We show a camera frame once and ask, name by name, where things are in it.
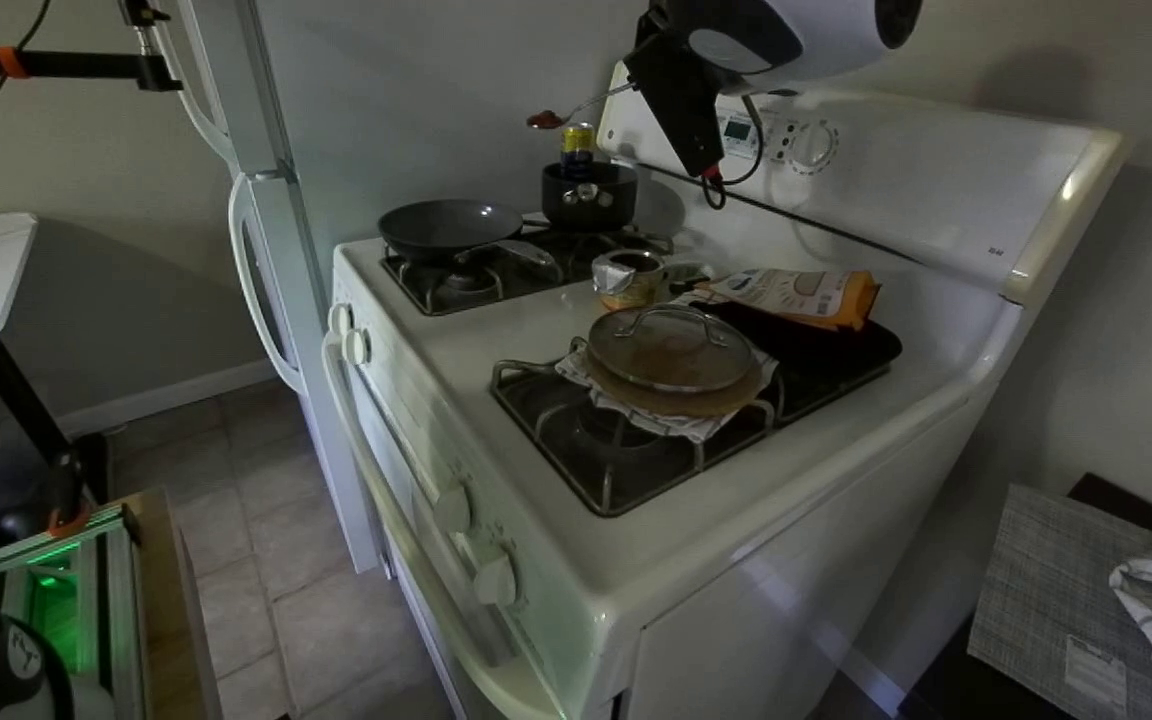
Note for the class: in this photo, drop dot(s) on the checked white dish cloth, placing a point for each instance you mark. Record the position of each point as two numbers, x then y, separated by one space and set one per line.
683 411

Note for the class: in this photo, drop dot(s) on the yellow drink can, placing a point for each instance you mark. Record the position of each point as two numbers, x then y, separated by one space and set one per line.
582 140

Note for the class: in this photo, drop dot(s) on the grey frying pan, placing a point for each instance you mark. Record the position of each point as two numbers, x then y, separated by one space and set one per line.
449 225

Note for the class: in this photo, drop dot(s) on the black burner grate under pans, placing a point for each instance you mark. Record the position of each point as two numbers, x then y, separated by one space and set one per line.
468 272

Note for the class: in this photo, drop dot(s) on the wooden cart board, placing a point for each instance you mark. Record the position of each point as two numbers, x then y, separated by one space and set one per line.
179 600

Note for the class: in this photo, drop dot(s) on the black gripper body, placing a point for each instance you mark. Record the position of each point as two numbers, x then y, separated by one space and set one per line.
683 75

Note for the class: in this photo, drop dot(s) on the white gas stove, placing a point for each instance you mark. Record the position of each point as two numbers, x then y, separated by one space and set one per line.
630 535

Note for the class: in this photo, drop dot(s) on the white oven dial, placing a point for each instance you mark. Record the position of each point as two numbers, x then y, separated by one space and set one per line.
809 145

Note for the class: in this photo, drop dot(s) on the grey refrigerator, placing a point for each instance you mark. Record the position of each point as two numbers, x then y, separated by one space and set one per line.
283 264

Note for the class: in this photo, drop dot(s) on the grey gridded mat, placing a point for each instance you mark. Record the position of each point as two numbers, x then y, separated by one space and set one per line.
1042 600

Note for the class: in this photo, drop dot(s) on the tin with orange label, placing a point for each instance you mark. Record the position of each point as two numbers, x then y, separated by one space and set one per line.
623 283

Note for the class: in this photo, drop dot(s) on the green lit aluminium frame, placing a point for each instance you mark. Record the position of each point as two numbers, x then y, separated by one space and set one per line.
57 600

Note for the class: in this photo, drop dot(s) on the white stove knob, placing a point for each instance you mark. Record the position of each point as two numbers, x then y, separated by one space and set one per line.
495 576
357 345
454 504
343 323

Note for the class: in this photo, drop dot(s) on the black burner grate under lid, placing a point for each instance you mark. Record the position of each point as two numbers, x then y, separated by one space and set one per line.
600 464

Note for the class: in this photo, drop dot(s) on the black pole with orange tape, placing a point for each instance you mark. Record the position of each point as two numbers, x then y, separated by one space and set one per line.
70 63

